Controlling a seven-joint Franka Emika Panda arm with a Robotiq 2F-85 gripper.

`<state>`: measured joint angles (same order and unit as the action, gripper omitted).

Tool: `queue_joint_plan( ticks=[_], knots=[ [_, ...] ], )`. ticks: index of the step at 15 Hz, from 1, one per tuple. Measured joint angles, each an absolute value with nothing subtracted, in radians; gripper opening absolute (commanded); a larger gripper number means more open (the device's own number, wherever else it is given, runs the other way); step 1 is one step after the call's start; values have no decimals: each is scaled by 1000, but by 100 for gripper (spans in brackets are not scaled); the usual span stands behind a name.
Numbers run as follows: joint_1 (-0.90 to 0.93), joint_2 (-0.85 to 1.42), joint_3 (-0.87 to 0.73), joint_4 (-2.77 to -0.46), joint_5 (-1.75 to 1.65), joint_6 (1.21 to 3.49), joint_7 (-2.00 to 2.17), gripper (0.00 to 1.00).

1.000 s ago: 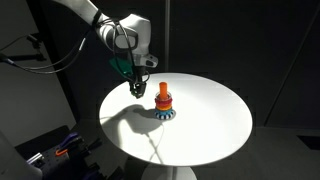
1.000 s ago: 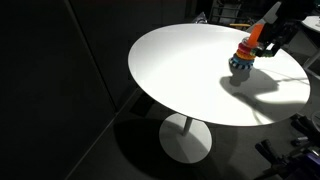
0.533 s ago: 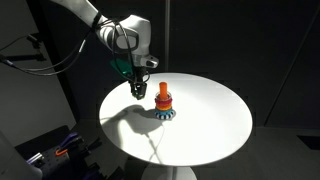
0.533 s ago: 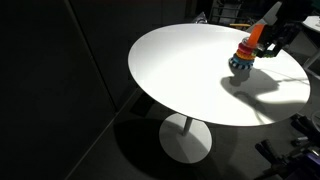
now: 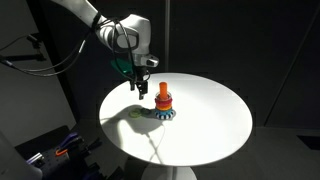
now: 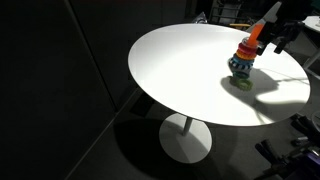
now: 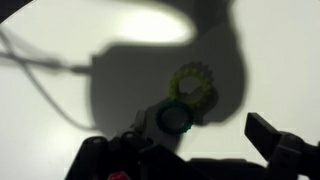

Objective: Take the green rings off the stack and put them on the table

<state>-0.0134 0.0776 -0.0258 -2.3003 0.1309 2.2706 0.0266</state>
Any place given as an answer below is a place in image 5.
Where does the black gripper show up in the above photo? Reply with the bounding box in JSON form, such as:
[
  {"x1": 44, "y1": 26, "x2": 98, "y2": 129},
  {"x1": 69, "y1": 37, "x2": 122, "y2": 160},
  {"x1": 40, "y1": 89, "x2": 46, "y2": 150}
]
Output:
[{"x1": 129, "y1": 64, "x2": 151, "y2": 101}]

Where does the dark green toy ring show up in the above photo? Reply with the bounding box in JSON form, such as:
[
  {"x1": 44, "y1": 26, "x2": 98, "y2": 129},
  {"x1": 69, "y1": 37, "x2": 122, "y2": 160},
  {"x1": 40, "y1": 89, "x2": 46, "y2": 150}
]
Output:
[{"x1": 139, "y1": 107, "x2": 153, "y2": 118}]

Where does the light green toy ring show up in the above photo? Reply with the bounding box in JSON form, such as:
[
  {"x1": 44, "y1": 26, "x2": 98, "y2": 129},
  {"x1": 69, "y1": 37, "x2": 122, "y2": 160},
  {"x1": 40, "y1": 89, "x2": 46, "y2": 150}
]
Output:
[{"x1": 128, "y1": 107, "x2": 143, "y2": 119}]

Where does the grey vertical pole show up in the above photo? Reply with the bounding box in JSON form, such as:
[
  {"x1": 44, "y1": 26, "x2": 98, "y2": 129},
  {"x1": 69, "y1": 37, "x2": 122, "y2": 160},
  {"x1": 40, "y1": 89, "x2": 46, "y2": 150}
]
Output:
[{"x1": 164, "y1": 0, "x2": 171, "y2": 73}]

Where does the orange clamp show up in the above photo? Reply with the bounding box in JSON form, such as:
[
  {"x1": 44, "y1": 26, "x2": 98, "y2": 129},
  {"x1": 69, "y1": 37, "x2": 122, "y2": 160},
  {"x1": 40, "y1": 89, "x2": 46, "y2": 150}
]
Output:
[{"x1": 54, "y1": 147, "x2": 70, "y2": 157}]

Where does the black equipment with orange part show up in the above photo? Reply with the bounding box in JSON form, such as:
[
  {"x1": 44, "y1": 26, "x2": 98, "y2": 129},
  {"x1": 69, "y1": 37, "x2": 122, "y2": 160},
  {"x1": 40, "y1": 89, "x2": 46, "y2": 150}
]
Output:
[{"x1": 14, "y1": 124, "x2": 105, "y2": 180}]

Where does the silver and purple tool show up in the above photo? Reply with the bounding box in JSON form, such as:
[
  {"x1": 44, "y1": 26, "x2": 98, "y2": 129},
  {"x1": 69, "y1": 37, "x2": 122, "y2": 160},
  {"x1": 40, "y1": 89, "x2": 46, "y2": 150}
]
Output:
[{"x1": 26, "y1": 152, "x2": 45, "y2": 165}]

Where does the white rounded cover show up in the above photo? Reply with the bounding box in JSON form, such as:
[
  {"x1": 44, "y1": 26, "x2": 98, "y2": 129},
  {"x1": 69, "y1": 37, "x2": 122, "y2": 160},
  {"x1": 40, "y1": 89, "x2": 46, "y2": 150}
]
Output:
[{"x1": 0, "y1": 130, "x2": 43, "y2": 180}]

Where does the clear toy ring with beads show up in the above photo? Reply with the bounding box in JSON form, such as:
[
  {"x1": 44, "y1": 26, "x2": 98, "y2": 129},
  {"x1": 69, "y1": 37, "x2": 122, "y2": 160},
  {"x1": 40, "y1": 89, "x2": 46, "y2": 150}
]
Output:
[{"x1": 154, "y1": 92, "x2": 173, "y2": 101}]

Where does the colourful stacking ring toy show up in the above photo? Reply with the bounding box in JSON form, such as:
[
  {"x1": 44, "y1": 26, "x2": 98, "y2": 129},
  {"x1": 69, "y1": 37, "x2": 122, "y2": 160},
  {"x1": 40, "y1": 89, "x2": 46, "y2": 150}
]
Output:
[{"x1": 153, "y1": 81, "x2": 177, "y2": 121}]

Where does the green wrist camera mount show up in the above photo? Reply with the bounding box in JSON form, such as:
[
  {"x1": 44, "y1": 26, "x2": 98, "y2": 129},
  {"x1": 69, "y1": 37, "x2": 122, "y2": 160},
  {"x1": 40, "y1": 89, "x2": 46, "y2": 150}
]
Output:
[{"x1": 110, "y1": 57, "x2": 136, "y2": 77}]

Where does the red toy ring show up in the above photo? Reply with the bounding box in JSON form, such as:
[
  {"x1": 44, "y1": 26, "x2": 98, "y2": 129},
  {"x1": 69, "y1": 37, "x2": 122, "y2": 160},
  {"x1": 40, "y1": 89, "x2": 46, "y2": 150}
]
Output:
[{"x1": 154, "y1": 97, "x2": 174, "y2": 107}]

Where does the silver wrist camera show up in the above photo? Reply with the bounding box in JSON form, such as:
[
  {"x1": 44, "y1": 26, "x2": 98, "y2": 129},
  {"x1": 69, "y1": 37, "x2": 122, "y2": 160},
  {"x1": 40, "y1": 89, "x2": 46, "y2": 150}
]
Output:
[{"x1": 139, "y1": 54, "x2": 160, "y2": 68}]

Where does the orange toy ring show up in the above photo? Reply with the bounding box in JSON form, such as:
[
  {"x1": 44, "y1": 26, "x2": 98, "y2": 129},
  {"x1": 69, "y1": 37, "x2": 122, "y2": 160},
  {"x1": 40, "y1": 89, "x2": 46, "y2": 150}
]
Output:
[{"x1": 155, "y1": 103, "x2": 173, "y2": 112}]

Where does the blue toy ring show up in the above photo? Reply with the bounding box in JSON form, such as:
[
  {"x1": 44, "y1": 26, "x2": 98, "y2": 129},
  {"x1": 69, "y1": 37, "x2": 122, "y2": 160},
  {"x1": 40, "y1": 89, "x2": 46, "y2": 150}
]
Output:
[{"x1": 154, "y1": 107, "x2": 175, "y2": 116}]

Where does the black looped wrist cable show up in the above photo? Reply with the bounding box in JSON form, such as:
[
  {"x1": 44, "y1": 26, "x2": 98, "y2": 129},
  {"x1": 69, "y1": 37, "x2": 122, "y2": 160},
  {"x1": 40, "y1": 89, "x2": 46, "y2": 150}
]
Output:
[{"x1": 110, "y1": 17, "x2": 140, "y2": 85}]

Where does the long black robot cable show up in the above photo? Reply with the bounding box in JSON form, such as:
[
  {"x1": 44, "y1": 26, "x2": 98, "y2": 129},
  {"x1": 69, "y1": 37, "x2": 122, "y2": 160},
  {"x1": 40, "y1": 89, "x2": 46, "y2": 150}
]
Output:
[{"x1": 0, "y1": 13, "x2": 103, "y2": 78}]

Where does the purple handle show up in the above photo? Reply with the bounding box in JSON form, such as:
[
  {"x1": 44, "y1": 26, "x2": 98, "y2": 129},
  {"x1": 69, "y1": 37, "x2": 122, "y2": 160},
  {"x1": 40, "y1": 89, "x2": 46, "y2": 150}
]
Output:
[{"x1": 59, "y1": 132, "x2": 80, "y2": 150}]

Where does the white table pedestal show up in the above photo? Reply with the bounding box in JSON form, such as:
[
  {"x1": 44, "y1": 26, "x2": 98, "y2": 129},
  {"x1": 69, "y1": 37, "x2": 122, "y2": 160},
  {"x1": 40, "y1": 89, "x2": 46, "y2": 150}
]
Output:
[{"x1": 141, "y1": 164, "x2": 198, "y2": 180}]

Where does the black camera tripod arm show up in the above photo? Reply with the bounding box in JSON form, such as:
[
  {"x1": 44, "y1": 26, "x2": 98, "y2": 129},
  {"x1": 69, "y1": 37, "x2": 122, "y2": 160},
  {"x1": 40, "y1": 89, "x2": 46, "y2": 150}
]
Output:
[{"x1": 0, "y1": 33, "x2": 48, "y2": 65}]

